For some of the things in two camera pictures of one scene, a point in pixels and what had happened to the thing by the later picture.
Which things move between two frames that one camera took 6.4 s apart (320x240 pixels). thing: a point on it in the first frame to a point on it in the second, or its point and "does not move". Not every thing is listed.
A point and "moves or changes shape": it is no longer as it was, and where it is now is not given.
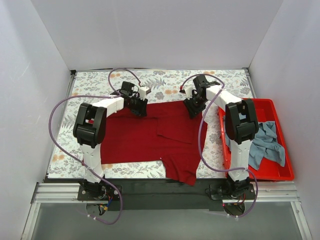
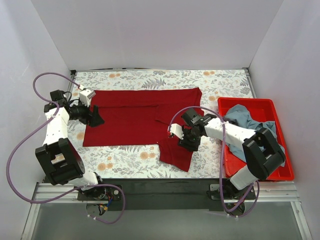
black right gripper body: (192, 110) to (188, 143)
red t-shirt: (169, 133) moves or changes shape
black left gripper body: (139, 110) to (92, 115)
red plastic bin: (267, 170) does not move
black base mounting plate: (155, 195) does not move
